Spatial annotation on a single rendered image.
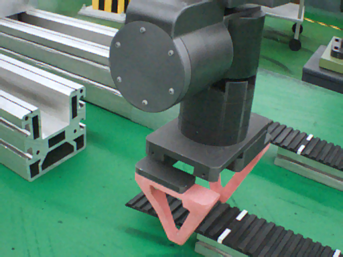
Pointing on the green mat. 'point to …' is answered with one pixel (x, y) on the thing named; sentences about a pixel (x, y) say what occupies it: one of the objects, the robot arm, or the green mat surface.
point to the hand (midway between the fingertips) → (199, 213)
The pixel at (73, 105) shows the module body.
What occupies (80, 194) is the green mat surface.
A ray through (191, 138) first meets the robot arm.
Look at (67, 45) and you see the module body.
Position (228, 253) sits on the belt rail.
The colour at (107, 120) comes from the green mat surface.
